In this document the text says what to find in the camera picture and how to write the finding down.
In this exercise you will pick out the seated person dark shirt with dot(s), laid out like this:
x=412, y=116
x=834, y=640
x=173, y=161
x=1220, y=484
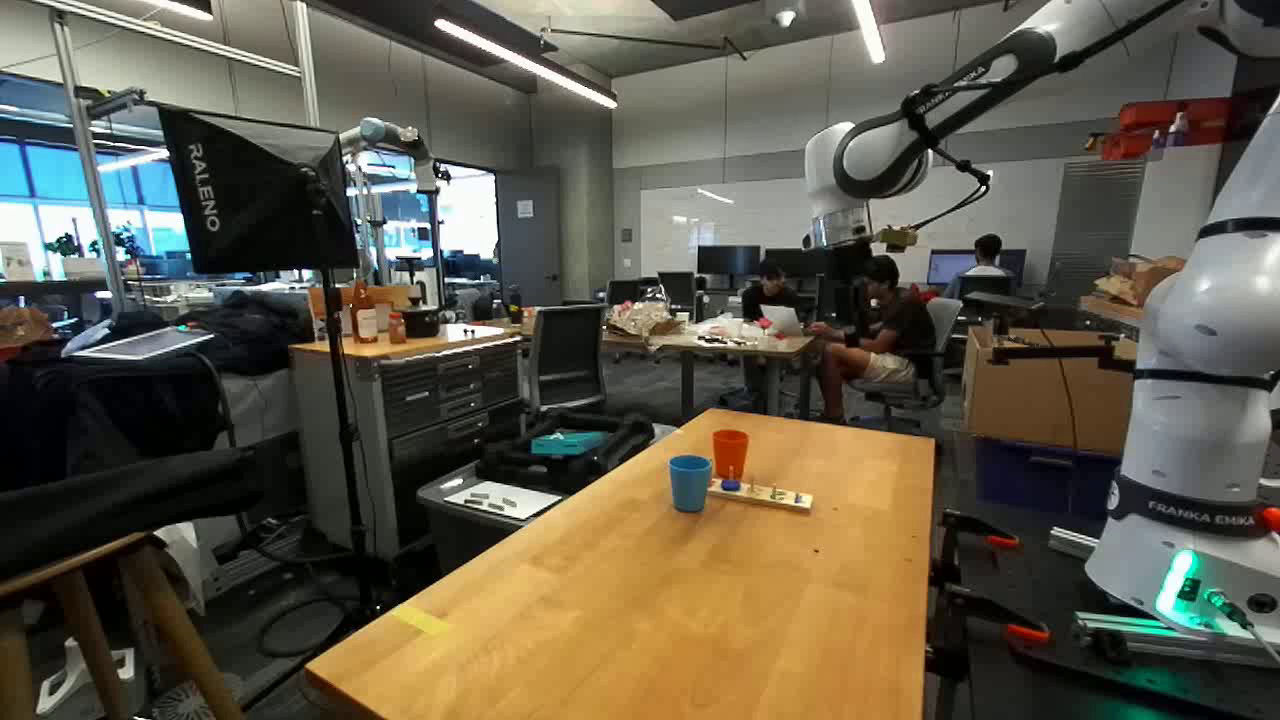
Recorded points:
x=886, y=353

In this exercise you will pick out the background person white shirt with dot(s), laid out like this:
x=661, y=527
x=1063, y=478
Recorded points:
x=985, y=253

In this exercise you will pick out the grey plastic case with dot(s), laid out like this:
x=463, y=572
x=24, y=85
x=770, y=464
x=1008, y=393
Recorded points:
x=468, y=513

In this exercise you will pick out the grey drawer cabinet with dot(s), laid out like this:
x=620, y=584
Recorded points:
x=386, y=418

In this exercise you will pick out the black softbox light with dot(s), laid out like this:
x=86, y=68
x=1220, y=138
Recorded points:
x=256, y=193

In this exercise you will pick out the black bag with teal item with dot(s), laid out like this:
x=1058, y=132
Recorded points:
x=567, y=448

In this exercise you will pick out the blue storage bin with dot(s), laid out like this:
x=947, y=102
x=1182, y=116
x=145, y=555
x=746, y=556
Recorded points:
x=1045, y=478

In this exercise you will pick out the cardboard box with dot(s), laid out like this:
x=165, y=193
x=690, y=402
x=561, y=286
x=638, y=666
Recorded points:
x=1045, y=386

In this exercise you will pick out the orange plastic cup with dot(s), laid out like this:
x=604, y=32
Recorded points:
x=729, y=448

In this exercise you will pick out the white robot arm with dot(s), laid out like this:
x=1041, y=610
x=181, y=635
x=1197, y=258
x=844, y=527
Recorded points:
x=1189, y=535

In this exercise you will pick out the black office chair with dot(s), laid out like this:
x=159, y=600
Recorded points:
x=567, y=356

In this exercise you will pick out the yellow tape piece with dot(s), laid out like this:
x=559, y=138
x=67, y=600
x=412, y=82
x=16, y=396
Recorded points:
x=422, y=621

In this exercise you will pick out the white flat strip board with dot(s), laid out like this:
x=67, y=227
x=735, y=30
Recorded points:
x=764, y=493

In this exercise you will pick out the blue plastic cup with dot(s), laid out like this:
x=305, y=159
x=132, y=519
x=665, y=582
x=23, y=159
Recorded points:
x=690, y=483

